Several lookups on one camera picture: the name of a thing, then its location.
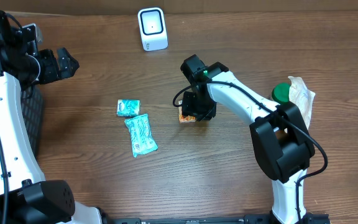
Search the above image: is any beige snack pouch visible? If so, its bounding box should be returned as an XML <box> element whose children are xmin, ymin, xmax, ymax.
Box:
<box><xmin>288</xmin><ymin>76</ymin><xmax>315</xmax><ymax>129</ymax></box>

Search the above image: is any grey plastic basket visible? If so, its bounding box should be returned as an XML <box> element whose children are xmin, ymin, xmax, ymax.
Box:
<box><xmin>21</xmin><ymin>86</ymin><xmax>44</xmax><ymax>156</ymax></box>

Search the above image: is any teal wipes packet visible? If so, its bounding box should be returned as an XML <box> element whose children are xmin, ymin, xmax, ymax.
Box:
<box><xmin>124</xmin><ymin>114</ymin><xmax>158</xmax><ymax>157</ymax></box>

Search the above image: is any green white small bottle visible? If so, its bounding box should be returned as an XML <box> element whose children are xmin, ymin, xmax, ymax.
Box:
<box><xmin>271</xmin><ymin>83</ymin><xmax>291</xmax><ymax>104</ymax></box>

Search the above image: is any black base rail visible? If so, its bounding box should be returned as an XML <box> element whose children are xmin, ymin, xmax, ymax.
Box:
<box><xmin>104</xmin><ymin>213</ymin><xmax>332</xmax><ymax>224</ymax></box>

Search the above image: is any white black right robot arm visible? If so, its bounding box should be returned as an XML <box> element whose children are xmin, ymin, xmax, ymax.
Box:
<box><xmin>179</xmin><ymin>55</ymin><xmax>330</xmax><ymax>223</ymax></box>

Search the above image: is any teal Kleenex tissue pack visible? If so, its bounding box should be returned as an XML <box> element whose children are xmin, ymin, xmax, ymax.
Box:
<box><xmin>117</xmin><ymin>100</ymin><xmax>140</xmax><ymax>117</ymax></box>

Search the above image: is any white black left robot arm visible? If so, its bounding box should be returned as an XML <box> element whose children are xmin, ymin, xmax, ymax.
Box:
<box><xmin>0</xmin><ymin>10</ymin><xmax>108</xmax><ymax>223</ymax></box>

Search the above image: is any orange Kleenex tissue pack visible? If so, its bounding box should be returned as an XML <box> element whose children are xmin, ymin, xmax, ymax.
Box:
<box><xmin>178</xmin><ymin>106</ymin><xmax>196</xmax><ymax>123</ymax></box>

